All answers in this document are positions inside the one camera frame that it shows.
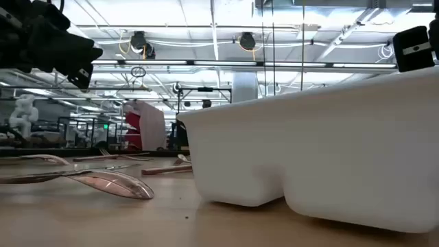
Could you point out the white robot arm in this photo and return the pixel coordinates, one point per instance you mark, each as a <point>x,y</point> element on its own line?
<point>24,113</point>

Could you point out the white round column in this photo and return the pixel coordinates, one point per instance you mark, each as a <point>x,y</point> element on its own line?
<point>244,87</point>

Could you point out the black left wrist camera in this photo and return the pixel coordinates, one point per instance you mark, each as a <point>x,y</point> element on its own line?
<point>51,15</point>

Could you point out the rose gold spoon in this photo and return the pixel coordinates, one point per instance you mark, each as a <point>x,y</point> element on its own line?
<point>116,187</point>
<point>48,158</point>

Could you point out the rose gold fork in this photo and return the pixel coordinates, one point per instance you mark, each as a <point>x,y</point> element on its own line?
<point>104,152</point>
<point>183,158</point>

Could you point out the wooden workbench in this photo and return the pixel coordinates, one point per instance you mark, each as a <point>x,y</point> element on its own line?
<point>41,141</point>

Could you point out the white plastic cutlery tray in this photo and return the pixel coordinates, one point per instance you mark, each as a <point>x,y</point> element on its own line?
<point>308,154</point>

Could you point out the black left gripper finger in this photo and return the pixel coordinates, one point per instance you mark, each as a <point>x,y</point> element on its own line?
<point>75,51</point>

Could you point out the long ceiling light strip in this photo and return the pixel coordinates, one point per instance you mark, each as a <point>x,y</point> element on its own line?
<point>223,63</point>

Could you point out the black frame workstation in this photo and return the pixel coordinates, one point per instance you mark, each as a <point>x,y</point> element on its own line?
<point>205,89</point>

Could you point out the black frame enclosure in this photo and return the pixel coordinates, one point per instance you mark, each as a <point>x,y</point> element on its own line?
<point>68,118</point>

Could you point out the black hanging spotlight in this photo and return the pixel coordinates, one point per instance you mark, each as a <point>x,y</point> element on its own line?
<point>176,88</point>

